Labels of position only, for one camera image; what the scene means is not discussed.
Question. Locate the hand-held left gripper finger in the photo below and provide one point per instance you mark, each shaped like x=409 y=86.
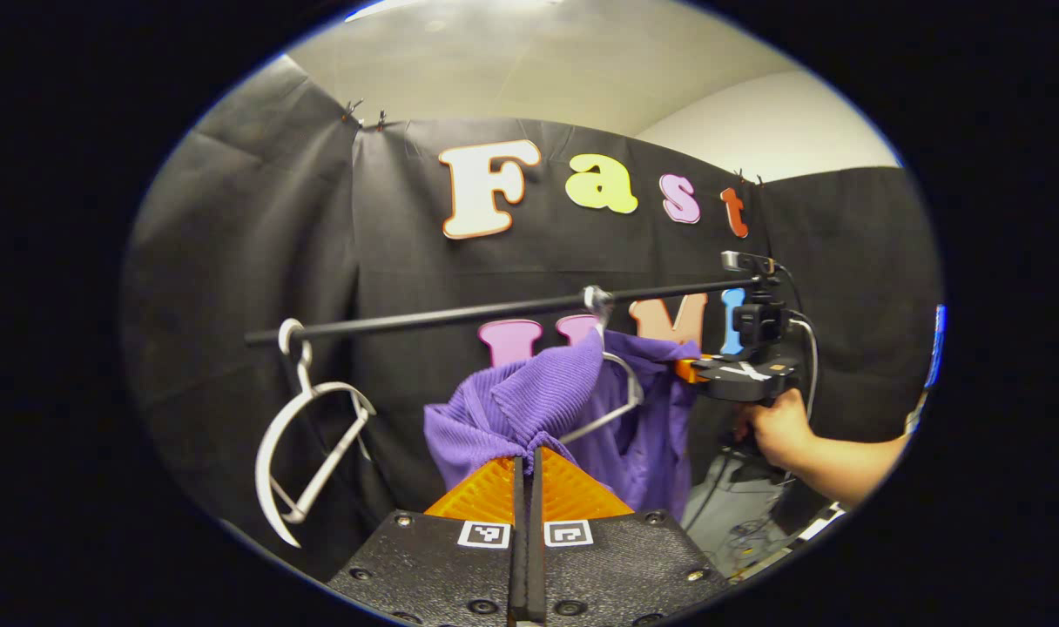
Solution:
x=518 y=540
x=536 y=540

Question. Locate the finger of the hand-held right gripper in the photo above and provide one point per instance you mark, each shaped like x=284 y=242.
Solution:
x=691 y=369

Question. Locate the purple shirt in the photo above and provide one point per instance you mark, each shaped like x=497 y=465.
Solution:
x=538 y=392

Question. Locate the white clothes hanger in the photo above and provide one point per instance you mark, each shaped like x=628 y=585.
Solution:
x=268 y=453
x=597 y=300

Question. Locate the black clothes rack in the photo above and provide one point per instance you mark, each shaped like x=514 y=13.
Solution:
x=451 y=314

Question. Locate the white power strip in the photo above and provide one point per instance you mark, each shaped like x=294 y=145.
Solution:
x=808 y=531

